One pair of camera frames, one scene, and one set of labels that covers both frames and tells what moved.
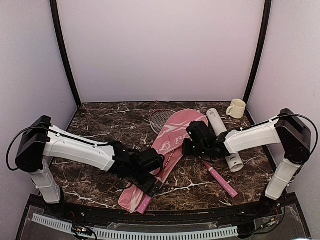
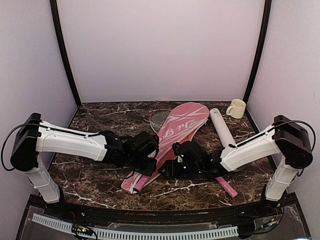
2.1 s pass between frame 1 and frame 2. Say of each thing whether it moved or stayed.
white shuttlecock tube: stayed
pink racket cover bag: moved
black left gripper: moved
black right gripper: moved
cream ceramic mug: stayed
